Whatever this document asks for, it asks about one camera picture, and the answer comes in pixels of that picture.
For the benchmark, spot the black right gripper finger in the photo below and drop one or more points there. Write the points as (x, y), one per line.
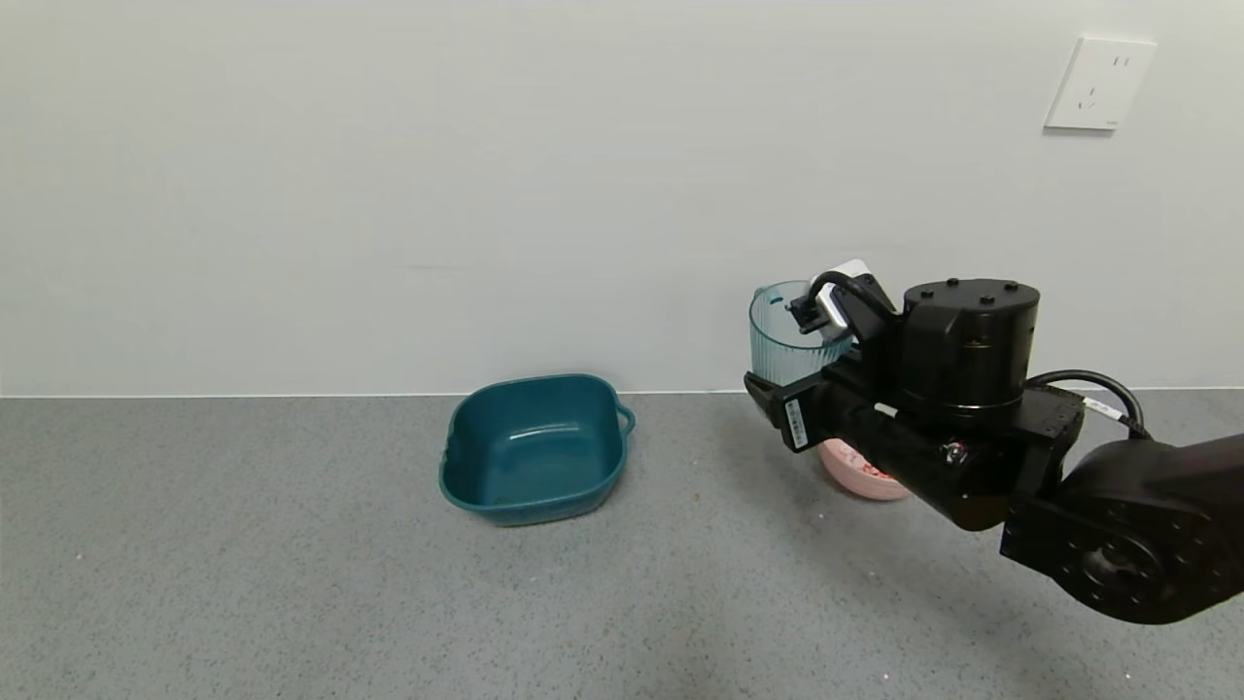
(773, 399)

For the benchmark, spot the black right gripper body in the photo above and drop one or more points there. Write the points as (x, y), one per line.
(799, 422)

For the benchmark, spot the ribbed clear blue cup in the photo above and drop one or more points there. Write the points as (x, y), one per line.
(777, 350)

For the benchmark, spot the red and white solid pieces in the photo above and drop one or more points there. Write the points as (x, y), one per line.
(868, 469)

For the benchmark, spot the pink ribbed bowl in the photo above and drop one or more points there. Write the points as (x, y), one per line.
(865, 489)

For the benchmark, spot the teal plastic basin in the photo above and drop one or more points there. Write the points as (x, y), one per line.
(535, 457)

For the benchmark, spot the white wall socket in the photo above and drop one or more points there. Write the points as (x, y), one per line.
(1098, 83)

